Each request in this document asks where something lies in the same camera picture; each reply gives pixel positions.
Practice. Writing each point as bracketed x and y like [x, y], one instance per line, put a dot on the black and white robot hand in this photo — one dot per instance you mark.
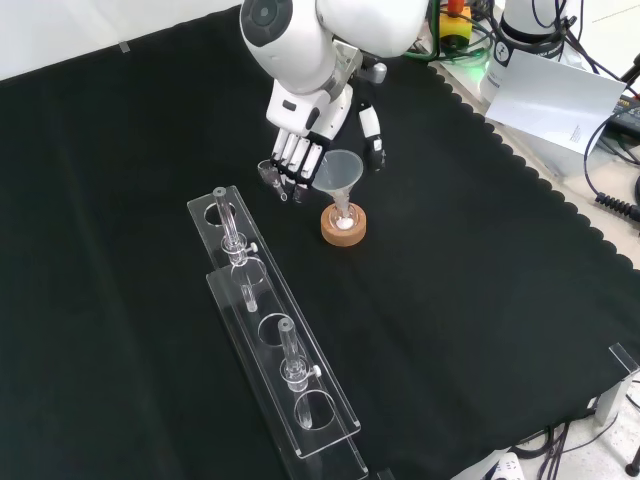
[305, 112]

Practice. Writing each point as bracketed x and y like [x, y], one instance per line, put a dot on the clear plastic funnel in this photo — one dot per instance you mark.
[340, 172]

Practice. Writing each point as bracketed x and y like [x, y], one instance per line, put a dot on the clear glass weighing funnel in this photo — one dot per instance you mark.
[267, 172]

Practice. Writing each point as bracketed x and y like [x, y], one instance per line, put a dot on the clear round-bottom flask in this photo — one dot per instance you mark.
[344, 220]

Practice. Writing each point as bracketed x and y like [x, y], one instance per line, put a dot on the clear acrylic funnel stand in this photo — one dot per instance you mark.
[280, 330]

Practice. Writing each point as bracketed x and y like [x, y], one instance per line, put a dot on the yellow stop button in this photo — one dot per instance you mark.
[455, 27]

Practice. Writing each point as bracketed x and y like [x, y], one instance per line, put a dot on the grey tape piece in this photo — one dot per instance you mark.
[124, 47]

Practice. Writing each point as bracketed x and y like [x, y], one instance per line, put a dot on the black bench cloth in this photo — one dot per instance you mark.
[450, 300]

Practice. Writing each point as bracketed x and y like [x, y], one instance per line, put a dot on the pale board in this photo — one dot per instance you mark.
[550, 105]

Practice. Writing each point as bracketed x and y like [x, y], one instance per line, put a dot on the black electronic device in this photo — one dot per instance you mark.
[627, 112]

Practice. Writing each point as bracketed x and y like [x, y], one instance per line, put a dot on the white power strip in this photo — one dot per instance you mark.
[505, 467]

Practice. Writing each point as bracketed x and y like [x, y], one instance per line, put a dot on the metal angle bracket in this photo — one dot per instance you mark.
[617, 385]

